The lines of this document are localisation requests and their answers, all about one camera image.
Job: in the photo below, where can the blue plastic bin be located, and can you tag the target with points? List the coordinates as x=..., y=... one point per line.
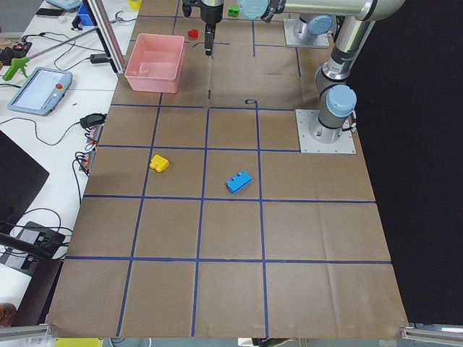
x=83, y=17

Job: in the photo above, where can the yellow toy block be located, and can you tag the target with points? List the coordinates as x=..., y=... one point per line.
x=159, y=163

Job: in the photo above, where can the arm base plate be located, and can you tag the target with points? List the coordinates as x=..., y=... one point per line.
x=298, y=35
x=314, y=138

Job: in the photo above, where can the pink plastic box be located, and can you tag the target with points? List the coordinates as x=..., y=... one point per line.
x=156, y=63

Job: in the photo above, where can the green toy block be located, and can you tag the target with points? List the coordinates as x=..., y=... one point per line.
x=233, y=11

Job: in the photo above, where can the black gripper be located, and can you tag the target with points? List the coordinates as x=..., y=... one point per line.
x=210, y=14

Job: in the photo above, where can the red toy block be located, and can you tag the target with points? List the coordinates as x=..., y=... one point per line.
x=193, y=33

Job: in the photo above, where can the black smartphone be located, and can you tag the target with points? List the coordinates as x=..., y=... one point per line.
x=46, y=12

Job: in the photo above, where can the blue toy block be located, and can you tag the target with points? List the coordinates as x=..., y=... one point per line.
x=238, y=182

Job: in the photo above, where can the teach pendant tablet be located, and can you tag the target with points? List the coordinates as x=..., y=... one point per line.
x=41, y=92

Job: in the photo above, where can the yellow tape roll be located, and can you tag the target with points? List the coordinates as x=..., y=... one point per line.
x=135, y=4

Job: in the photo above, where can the green handled reacher grabber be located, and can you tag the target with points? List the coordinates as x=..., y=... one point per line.
x=21, y=63

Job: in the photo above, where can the aluminium frame post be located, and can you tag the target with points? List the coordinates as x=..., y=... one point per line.
x=103, y=26

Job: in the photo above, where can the black power adapter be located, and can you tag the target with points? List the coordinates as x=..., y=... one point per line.
x=99, y=58

